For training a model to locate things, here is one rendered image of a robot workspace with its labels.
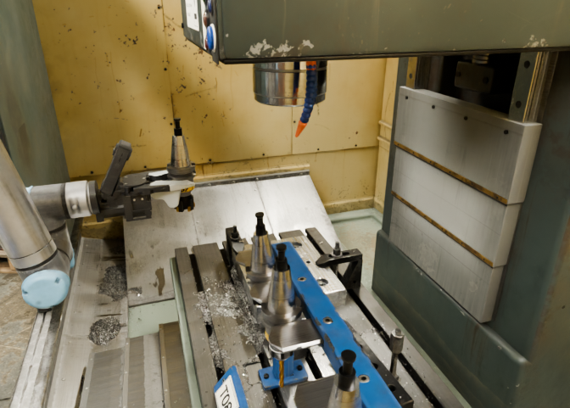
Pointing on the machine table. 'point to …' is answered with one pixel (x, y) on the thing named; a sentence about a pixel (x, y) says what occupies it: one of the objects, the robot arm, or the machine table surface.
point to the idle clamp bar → (384, 372)
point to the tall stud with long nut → (395, 349)
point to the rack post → (296, 371)
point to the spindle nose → (287, 83)
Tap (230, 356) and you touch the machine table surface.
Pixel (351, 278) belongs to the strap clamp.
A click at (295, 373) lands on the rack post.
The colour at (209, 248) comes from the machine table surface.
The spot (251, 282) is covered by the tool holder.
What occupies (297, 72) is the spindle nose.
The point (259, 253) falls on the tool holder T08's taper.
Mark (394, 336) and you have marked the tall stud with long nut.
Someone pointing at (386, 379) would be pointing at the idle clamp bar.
